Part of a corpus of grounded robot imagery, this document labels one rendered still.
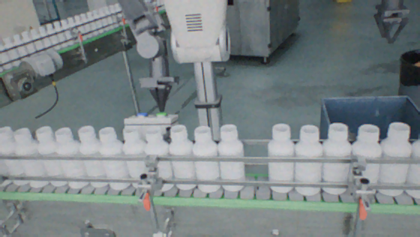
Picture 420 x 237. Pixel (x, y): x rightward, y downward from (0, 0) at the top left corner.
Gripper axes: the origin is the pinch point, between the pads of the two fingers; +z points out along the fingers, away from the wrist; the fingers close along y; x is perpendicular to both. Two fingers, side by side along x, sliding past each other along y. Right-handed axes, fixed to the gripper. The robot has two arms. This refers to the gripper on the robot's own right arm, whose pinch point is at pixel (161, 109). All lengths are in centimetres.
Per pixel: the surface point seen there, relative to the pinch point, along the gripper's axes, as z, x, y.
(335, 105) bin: 6, 46, 56
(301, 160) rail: 9.4, -19.7, 37.6
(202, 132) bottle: 3.8, -16.5, 15.4
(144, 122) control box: 3.2, -4.1, -4.0
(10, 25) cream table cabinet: -74, 284, -286
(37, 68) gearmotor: -15, 83, -103
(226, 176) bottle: 14.5, -16.4, 20.6
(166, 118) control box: 2.3, -4.1, 2.5
